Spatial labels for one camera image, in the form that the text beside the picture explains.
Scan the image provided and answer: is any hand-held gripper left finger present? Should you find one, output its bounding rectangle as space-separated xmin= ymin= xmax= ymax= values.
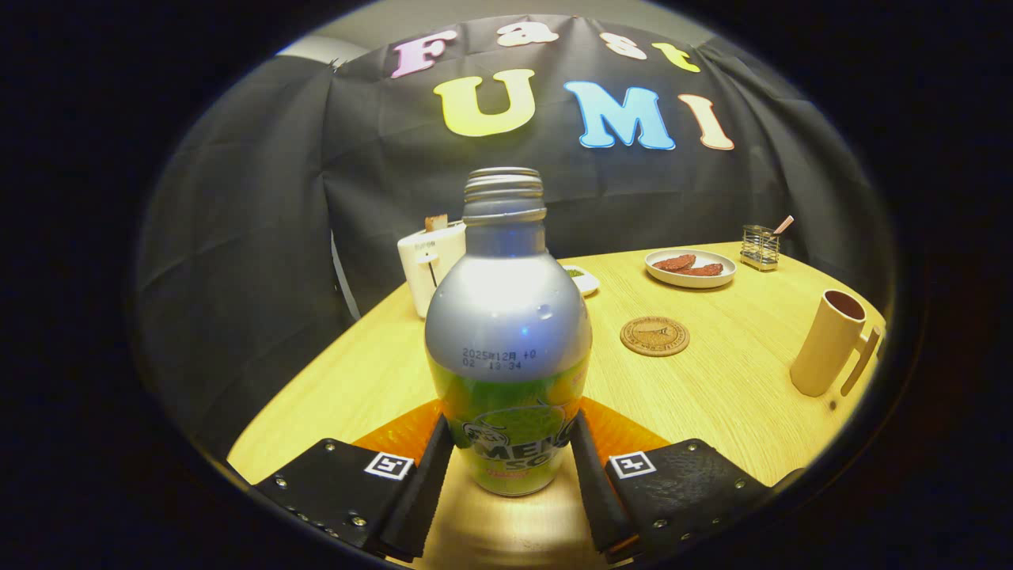
xmin=253 ymin=398 xmax=456 ymax=564

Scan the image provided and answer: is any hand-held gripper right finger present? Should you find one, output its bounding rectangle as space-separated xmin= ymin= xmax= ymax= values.
xmin=570 ymin=397 xmax=804 ymax=564

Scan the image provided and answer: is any round cork coaster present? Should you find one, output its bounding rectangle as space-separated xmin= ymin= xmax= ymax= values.
xmin=620 ymin=316 xmax=691 ymax=358

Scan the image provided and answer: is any silver green juice bottle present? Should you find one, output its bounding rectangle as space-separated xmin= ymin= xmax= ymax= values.
xmin=424 ymin=166 xmax=593 ymax=498

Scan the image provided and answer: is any beige cup with handle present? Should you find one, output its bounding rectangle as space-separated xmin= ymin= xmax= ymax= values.
xmin=790 ymin=289 xmax=883 ymax=398

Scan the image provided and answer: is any wooden table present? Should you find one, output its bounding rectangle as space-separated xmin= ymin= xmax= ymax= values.
xmin=228 ymin=241 xmax=887 ymax=570

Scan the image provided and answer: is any white divided bean dish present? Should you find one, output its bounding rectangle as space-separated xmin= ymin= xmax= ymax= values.
xmin=560 ymin=264 xmax=600 ymax=298

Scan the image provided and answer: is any white toaster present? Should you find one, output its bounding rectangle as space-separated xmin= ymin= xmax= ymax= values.
xmin=396 ymin=222 xmax=468 ymax=319

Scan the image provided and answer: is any white plate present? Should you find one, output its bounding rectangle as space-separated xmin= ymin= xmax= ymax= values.
xmin=644 ymin=249 xmax=738 ymax=289

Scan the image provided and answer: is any black backdrop cloth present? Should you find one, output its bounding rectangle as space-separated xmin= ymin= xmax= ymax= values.
xmin=135 ymin=14 xmax=895 ymax=460

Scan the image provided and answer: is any wire mesh holder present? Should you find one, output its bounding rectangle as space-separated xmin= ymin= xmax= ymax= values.
xmin=740 ymin=225 xmax=781 ymax=272

